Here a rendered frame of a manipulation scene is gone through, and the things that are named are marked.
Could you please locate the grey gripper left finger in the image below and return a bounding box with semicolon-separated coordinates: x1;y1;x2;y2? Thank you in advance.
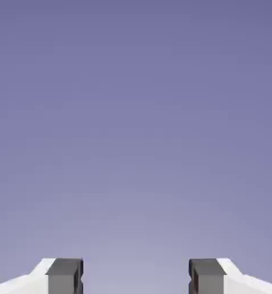
0;257;84;294

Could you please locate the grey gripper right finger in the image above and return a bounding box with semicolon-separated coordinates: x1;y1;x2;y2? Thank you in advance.
188;257;272;294

